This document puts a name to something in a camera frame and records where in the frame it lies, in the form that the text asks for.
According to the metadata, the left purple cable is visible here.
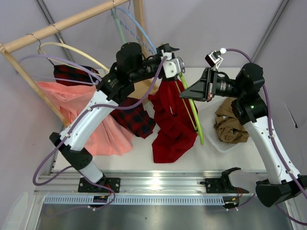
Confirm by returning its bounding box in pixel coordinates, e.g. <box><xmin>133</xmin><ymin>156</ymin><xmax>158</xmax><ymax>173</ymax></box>
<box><xmin>32</xmin><ymin>56</ymin><xmax>168</xmax><ymax>207</ymax></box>

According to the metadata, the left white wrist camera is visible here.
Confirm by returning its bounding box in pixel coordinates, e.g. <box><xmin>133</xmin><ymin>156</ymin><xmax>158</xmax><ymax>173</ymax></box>
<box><xmin>160</xmin><ymin>49</ymin><xmax>185</xmax><ymax>79</ymax></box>

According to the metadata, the light blue hanger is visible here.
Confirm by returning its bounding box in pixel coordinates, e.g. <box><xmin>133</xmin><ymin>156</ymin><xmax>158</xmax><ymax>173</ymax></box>
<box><xmin>113</xmin><ymin>0</ymin><xmax>156</xmax><ymax>55</ymax></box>

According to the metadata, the cream yellow hanger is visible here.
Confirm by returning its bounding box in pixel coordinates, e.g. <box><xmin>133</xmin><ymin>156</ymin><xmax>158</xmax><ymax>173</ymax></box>
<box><xmin>38</xmin><ymin>42</ymin><xmax>110</xmax><ymax>73</ymax></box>

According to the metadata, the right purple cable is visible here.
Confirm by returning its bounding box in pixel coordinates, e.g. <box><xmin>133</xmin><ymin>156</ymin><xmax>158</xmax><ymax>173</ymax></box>
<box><xmin>225</xmin><ymin>48</ymin><xmax>307</xmax><ymax>226</ymax></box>

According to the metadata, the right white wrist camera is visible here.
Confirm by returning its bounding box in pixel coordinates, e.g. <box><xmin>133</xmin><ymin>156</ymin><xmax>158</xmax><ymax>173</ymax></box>
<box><xmin>204</xmin><ymin>47</ymin><xmax>227</xmax><ymax>70</ymax></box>

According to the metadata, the red black plaid skirt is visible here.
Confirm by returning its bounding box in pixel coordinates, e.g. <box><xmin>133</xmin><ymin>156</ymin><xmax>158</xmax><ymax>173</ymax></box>
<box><xmin>54</xmin><ymin>65</ymin><xmax>155</xmax><ymax>138</ymax></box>

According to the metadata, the tan garment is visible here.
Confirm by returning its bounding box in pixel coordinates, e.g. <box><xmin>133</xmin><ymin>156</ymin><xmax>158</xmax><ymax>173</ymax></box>
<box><xmin>213</xmin><ymin>97</ymin><xmax>249</xmax><ymax>144</ymax></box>

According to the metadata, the lilac hanger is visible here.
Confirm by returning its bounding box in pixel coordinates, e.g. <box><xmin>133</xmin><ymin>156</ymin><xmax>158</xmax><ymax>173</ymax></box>
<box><xmin>18</xmin><ymin>54</ymin><xmax>102</xmax><ymax>85</ymax></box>

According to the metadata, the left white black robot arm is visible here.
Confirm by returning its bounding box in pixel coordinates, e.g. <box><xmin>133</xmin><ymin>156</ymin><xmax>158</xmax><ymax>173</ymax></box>
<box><xmin>49</xmin><ymin>42</ymin><xmax>184</xmax><ymax>189</ymax></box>

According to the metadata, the purple cable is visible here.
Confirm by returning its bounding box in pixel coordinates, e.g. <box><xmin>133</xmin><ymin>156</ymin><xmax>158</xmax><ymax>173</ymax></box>
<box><xmin>225</xmin><ymin>48</ymin><xmax>307</xmax><ymax>226</ymax></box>
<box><xmin>32</xmin><ymin>56</ymin><xmax>168</xmax><ymax>207</ymax></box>

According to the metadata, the wooden clothes rack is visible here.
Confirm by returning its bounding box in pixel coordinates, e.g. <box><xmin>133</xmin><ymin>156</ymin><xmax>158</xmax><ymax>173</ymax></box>
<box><xmin>0</xmin><ymin>0</ymin><xmax>164</xmax><ymax>127</ymax></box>

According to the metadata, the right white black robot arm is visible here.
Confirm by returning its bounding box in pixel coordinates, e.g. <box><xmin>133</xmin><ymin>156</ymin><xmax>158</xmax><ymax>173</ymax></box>
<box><xmin>179</xmin><ymin>63</ymin><xmax>307</xmax><ymax>207</ymax></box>

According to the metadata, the lime green hanger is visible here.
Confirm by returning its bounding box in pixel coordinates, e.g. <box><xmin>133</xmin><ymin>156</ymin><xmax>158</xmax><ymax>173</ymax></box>
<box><xmin>174</xmin><ymin>71</ymin><xmax>204</xmax><ymax>145</ymax></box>

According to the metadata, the white plastic basket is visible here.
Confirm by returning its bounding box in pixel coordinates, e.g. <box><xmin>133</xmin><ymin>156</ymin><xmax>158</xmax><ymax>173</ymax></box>
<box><xmin>198</xmin><ymin>96</ymin><xmax>251</xmax><ymax>153</ymax></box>

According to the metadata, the pink pleated skirt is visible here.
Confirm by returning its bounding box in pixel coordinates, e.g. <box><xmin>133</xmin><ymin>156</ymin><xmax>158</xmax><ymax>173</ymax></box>
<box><xmin>37</xmin><ymin>81</ymin><xmax>134</xmax><ymax>156</ymax></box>

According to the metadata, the mint green hanger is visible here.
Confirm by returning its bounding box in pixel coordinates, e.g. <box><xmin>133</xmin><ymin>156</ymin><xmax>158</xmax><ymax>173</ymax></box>
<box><xmin>111</xmin><ymin>9</ymin><xmax>126</xmax><ymax>44</ymax></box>

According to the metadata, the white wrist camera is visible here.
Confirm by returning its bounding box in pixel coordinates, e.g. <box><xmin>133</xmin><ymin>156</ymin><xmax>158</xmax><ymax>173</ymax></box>
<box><xmin>204</xmin><ymin>47</ymin><xmax>227</xmax><ymax>70</ymax></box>
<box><xmin>160</xmin><ymin>49</ymin><xmax>185</xmax><ymax>79</ymax></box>

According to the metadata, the white slotted cable duct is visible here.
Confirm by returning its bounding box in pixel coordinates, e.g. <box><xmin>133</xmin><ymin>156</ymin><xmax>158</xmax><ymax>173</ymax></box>
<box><xmin>44</xmin><ymin>195</ymin><xmax>237</xmax><ymax>206</ymax></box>

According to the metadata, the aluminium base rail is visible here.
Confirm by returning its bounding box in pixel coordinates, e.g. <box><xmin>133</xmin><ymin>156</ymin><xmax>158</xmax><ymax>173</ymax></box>
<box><xmin>33</xmin><ymin>170</ymin><xmax>264</xmax><ymax>195</ymax></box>

